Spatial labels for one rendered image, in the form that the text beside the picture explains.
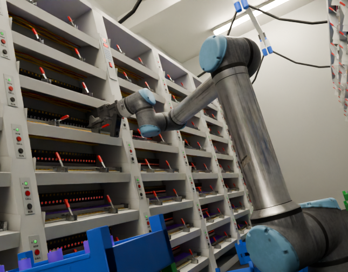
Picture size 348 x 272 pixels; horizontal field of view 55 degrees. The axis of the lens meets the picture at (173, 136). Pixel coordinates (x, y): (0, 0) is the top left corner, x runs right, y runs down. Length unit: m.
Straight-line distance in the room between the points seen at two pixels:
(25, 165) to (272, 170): 0.81
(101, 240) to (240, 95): 0.72
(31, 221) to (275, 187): 0.77
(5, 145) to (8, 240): 0.30
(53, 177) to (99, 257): 0.94
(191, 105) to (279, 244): 0.71
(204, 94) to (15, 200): 0.78
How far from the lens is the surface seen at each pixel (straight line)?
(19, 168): 1.24
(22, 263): 0.60
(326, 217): 1.12
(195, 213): 2.34
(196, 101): 1.40
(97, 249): 0.41
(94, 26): 2.06
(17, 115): 1.31
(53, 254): 0.48
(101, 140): 1.63
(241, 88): 1.04
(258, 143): 1.00
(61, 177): 1.36
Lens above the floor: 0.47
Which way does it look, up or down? 13 degrees up
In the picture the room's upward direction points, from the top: 15 degrees counter-clockwise
